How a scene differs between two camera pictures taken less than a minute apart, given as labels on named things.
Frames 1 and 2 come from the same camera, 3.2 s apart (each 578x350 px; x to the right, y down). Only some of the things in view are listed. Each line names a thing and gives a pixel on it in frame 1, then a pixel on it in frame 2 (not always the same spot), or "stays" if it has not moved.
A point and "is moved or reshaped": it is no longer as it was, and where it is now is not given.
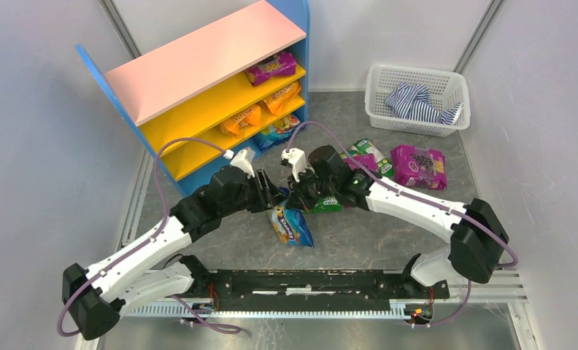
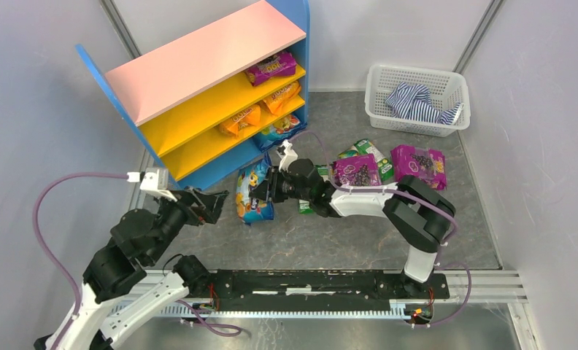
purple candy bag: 279,66 stays
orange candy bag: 244,122 stays
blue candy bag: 277,132 stays
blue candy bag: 291,227 is moved or reshaped
